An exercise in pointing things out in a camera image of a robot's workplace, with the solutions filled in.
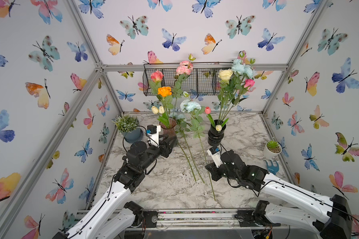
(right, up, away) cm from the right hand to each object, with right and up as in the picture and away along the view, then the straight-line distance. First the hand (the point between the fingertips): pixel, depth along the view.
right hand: (207, 166), depth 75 cm
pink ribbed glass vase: (-21, +18, +14) cm, 30 cm away
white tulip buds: (-27, +29, +7) cm, 40 cm away
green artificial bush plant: (-47, +22, +18) cm, 55 cm away
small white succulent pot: (+41, +6, +16) cm, 45 cm away
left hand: (-17, +15, -6) cm, 24 cm away
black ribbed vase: (+8, +16, +19) cm, 26 cm away
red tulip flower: (+1, +28, +6) cm, 29 cm away
